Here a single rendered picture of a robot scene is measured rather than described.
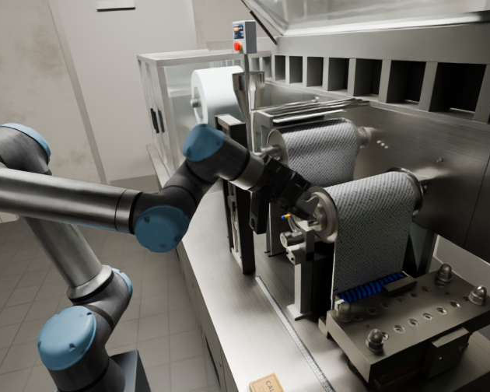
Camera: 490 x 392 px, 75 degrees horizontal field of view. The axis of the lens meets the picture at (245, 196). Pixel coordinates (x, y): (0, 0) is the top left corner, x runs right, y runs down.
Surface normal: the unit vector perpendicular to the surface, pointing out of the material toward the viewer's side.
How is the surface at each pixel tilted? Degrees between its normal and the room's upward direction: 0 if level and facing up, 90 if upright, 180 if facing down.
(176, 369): 0
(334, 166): 92
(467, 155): 90
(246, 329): 0
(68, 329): 7
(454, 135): 90
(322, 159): 92
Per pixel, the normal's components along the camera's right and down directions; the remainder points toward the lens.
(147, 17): 0.22, 0.42
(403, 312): -0.07, -0.89
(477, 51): -0.93, 0.22
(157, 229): -0.10, 0.45
